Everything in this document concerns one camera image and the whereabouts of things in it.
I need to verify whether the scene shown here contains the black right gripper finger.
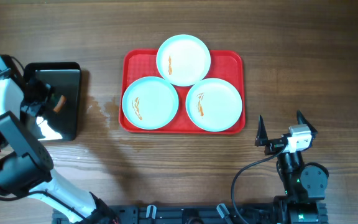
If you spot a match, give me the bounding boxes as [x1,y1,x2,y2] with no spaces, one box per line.
[296,110,318,135]
[255,115,269,146]

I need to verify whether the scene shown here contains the orange green scrubbing sponge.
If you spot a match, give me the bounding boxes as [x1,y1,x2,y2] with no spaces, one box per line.
[53,95,67,113]

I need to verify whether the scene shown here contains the white plate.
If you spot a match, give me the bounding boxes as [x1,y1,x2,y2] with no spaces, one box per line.
[185,78,243,132]
[121,76,179,130]
[155,34,211,86]

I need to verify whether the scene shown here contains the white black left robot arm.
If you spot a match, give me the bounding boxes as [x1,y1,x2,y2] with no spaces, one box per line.
[0,54,119,223]

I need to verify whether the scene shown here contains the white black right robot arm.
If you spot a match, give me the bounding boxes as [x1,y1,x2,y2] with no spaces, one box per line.
[255,111,329,224]

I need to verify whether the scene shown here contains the black rectangular water tray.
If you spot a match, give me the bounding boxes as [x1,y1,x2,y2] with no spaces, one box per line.
[21,62,81,141]

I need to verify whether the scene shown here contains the red plastic serving tray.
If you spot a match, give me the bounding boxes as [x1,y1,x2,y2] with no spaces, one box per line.
[118,49,245,134]

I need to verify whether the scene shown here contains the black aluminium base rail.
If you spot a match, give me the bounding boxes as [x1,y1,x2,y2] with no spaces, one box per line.
[110,203,329,224]

